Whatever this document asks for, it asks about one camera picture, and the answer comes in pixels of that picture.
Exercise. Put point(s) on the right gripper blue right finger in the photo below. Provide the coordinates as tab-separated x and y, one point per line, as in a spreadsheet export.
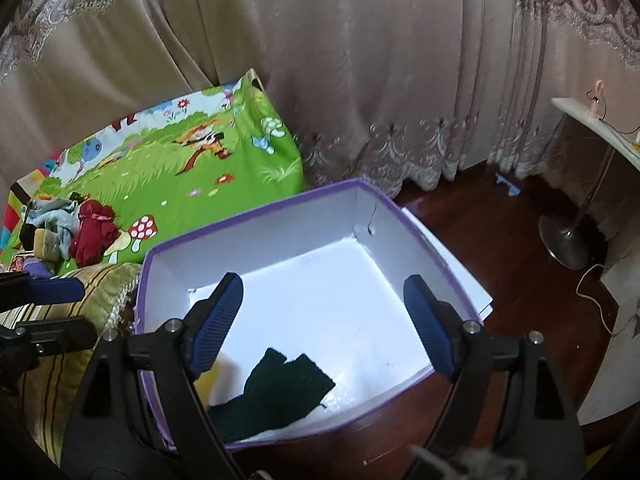
435	323

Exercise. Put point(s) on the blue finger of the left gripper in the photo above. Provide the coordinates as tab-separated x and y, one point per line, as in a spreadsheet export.
53	291

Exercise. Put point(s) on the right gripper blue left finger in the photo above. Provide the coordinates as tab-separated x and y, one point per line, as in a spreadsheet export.
208	323

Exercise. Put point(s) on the black knit glove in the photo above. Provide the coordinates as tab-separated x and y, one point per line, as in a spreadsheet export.
277	393

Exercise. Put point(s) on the grey fleece cloth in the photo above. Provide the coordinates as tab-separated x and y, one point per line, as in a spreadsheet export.
59	215

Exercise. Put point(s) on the dark red fuzzy garment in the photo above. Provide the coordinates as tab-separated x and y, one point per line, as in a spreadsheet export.
97	231

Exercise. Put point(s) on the purple white storage box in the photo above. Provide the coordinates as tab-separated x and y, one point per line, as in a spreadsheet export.
323	275

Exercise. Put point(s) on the floor fan stand base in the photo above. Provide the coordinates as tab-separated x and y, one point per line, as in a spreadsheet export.
574	245

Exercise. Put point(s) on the green cartoon play mat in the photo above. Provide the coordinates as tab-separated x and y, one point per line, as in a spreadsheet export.
170	169

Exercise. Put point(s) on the beige embroidered curtain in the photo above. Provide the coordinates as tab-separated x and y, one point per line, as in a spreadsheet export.
385	89

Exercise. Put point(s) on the white side table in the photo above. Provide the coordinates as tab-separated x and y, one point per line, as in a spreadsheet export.
626	143

